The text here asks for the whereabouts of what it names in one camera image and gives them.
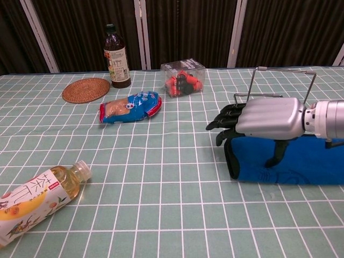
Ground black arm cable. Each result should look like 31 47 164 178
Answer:
324 138 344 149

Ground dark glass bottle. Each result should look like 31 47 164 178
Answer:
103 23 132 89

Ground blue red snack bag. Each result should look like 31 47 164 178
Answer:
99 91 163 124

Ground clear box with orange clips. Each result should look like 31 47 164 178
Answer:
160 58 206 98

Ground metal wire rack white feet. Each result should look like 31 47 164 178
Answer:
233 66 317 108

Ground white partition frame post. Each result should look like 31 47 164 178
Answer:
227 0 248 68
332 44 344 67
133 0 152 70
20 0 60 74

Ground blue and grey towel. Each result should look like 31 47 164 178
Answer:
223 134 344 187

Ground round woven rattan coaster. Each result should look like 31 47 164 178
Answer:
61 77 111 104

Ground green checked tablecloth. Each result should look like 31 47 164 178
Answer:
0 66 344 258

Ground yellow tea plastic bottle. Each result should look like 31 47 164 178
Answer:
0 160 94 248

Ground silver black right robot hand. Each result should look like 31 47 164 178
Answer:
205 97 307 169

